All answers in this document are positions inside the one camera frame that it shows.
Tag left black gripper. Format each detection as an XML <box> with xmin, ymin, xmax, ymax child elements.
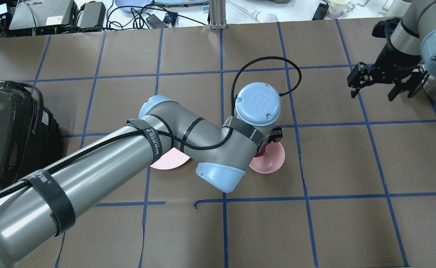
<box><xmin>258</xmin><ymin>127</ymin><xmax>283</xmax><ymax>152</ymax></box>

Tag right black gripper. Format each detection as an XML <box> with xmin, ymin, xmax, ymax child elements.
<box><xmin>347</xmin><ymin>48</ymin><xmax>428</xmax><ymax>101</ymax></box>

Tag pink bowl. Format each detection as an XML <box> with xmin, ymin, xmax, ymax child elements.
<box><xmin>249</xmin><ymin>142</ymin><xmax>285</xmax><ymax>174</ymax></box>

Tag red apple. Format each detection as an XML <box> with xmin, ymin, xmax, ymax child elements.
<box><xmin>255</xmin><ymin>146</ymin><xmax>267</xmax><ymax>157</ymax></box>

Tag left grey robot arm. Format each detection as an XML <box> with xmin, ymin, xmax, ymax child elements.
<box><xmin>0</xmin><ymin>83</ymin><xmax>281</xmax><ymax>268</ymax></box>

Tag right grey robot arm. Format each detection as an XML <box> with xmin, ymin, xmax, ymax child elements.
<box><xmin>347</xmin><ymin>0</ymin><xmax>436</xmax><ymax>101</ymax></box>

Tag pink round plate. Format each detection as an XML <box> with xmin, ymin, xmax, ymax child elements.
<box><xmin>150</xmin><ymin>148</ymin><xmax>190</xmax><ymax>170</ymax></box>

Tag light blue plate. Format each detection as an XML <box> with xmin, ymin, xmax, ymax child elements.
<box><xmin>114</xmin><ymin>0</ymin><xmax>154</xmax><ymax>13</ymax></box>

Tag white paper cup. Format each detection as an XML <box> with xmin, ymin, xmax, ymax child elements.
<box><xmin>327</xmin><ymin>0</ymin><xmax>350</xmax><ymax>20</ymax></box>

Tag light bulb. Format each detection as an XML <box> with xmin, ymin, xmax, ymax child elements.
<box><xmin>250</xmin><ymin>10</ymin><xmax>279</xmax><ymax>23</ymax></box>

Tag black power adapter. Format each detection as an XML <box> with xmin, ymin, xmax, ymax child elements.
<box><xmin>145</xmin><ymin>14</ymin><xmax>168</xmax><ymax>29</ymax></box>

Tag dark grey rice cooker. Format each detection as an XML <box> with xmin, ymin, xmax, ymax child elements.
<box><xmin>0</xmin><ymin>81</ymin><xmax>62</xmax><ymax>191</ymax></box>

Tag black laptop computer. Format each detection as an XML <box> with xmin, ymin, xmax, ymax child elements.
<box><xmin>9</xmin><ymin>0</ymin><xmax>77</xmax><ymax>31</ymax></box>

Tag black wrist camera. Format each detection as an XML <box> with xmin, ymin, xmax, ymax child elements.
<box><xmin>372</xmin><ymin>17</ymin><xmax>401</xmax><ymax>39</ymax></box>

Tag aluminium frame post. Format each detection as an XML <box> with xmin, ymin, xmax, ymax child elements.
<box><xmin>208</xmin><ymin>0</ymin><xmax>228</xmax><ymax>29</ymax></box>

